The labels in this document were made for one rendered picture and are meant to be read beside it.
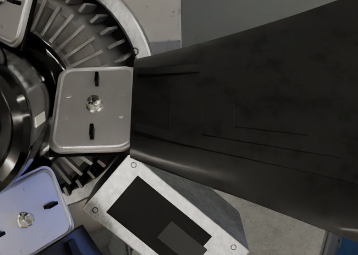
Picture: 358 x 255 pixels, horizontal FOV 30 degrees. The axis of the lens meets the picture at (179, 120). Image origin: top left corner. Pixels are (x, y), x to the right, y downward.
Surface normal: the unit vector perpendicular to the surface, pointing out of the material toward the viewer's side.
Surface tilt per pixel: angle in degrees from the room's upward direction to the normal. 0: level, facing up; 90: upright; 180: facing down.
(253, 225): 0
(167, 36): 0
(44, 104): 83
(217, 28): 90
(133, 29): 50
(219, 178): 18
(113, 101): 0
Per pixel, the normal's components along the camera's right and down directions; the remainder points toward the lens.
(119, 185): -0.01, 0.16
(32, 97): 0.95, -0.30
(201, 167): 0.03, -0.46
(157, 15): -0.04, -0.65
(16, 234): 0.71, -0.15
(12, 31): -0.74, -0.11
